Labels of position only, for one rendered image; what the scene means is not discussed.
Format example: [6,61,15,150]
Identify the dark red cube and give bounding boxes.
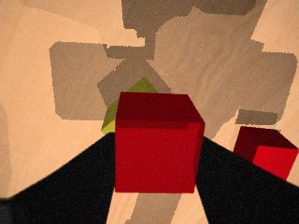
[115,91,206,193]
[233,126,299,181]

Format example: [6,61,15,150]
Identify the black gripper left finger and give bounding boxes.
[0,133,116,224]

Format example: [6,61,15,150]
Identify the yellow cube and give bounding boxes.
[101,77,159,135]

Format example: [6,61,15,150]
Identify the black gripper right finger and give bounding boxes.
[195,136,299,224]

